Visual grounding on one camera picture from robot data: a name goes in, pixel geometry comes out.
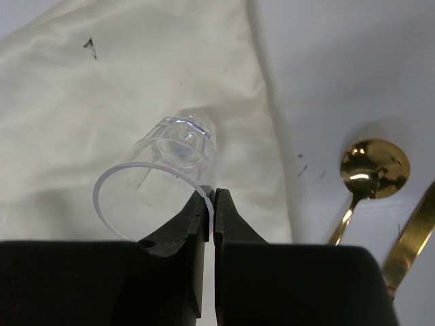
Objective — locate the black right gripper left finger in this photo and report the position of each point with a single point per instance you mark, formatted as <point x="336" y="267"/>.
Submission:
<point x="155" y="281"/>

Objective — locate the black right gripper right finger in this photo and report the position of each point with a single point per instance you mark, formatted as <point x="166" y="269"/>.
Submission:
<point x="259" y="283"/>

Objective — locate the clear plastic cup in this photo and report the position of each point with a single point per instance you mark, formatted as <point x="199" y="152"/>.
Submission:
<point x="157" y="176"/>

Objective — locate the cream cloth placemat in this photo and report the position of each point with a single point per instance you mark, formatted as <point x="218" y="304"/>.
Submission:
<point x="87" y="79"/>

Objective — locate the gold spoon green handle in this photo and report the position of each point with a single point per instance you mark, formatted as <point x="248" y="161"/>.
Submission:
<point x="370" y="169"/>

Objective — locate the gold knife green handle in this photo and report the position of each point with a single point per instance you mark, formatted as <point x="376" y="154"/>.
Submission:
<point x="410" y="242"/>

